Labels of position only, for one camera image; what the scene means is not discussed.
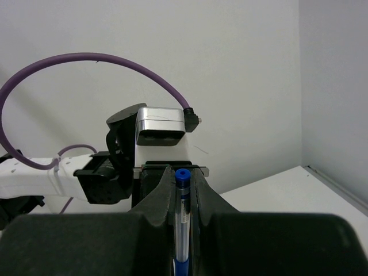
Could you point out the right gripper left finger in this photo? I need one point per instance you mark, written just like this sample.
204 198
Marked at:
137 242

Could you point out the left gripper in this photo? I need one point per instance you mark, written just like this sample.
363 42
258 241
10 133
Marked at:
151 162

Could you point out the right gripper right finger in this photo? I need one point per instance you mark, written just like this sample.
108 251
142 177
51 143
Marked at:
225 241

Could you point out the blue ballpoint pen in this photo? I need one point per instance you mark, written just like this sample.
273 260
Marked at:
182 221

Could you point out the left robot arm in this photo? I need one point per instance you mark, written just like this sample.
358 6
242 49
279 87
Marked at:
101 178

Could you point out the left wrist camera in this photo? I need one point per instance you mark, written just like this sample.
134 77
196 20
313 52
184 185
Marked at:
159 126

